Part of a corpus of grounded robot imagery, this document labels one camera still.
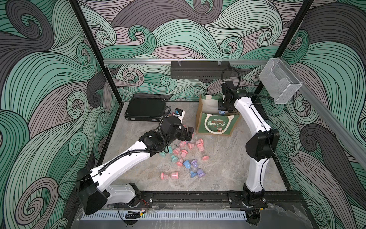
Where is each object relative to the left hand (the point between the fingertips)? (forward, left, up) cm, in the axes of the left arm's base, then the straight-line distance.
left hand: (186, 125), depth 72 cm
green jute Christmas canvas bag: (+12, -16, -13) cm, 24 cm away
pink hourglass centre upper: (+2, 0, -25) cm, 25 cm away
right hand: (+19, -24, -6) cm, 31 cm away
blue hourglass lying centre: (-11, -1, -25) cm, 27 cm away
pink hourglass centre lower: (-4, +1, -25) cm, 25 cm away
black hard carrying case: (+32, +31, -24) cm, 51 cm away
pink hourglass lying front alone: (-18, +7, -25) cm, 31 cm away
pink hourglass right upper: (+4, -10, -24) cm, 26 cm away
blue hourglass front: (+19, -25, -12) cm, 33 cm away
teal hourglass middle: (-5, +14, -24) cm, 29 cm away
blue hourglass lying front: (-17, -4, -24) cm, 30 cm away
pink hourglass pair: (0, -11, -25) cm, 28 cm away
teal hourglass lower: (-8, +7, -24) cm, 26 cm away
